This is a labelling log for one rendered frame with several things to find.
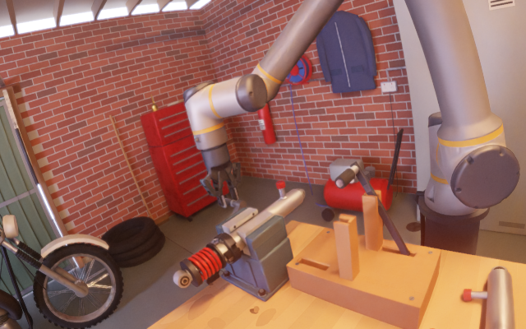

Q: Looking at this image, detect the black bar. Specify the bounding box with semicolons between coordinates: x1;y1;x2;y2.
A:
386;128;405;192

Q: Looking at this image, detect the red tool cabinet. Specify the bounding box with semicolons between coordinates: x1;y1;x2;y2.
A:
140;100;221;220

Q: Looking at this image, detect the red motorcycle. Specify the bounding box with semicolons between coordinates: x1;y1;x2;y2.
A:
0;193;125;329

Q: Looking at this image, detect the wooden broom stick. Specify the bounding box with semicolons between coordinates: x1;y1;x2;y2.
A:
108;114;155;221

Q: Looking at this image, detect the dark C-spanner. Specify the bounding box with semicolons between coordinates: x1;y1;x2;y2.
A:
352;162;412;257

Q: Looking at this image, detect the black tyre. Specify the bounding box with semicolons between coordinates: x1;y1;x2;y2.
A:
101;215;164;253
109;230;166;269

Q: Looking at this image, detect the rear shock with red spring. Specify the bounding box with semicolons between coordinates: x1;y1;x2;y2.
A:
173;188;307;290

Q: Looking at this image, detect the red knob on pin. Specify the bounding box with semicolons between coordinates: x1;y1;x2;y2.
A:
461;288;488;304

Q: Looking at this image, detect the grey cylinder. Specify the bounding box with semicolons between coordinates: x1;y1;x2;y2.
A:
485;266;517;329

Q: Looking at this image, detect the wooden tool block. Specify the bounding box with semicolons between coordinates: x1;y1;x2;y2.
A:
286;193;442;329

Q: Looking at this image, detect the blue jacket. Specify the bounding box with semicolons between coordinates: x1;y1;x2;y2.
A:
316;10;379;95

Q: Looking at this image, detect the red air compressor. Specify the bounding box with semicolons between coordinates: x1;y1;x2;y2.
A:
319;158;395;224

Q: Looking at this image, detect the blue-grey bench vise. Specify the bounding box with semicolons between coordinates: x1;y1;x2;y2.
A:
216;206;296;302

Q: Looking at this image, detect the red fire extinguisher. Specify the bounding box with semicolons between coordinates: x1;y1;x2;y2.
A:
256;103;278;146

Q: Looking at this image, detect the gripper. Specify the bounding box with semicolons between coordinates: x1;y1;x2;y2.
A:
200;148;242;208

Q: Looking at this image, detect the skylight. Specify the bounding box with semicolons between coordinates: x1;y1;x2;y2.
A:
0;0;212;43

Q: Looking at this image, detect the red and blue hose reel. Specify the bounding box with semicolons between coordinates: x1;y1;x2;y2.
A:
286;54;314;197

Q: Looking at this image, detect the grey vise jaw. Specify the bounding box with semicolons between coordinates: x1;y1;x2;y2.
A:
221;206;260;234

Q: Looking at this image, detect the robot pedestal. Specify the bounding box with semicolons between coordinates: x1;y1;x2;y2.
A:
418;195;491;256

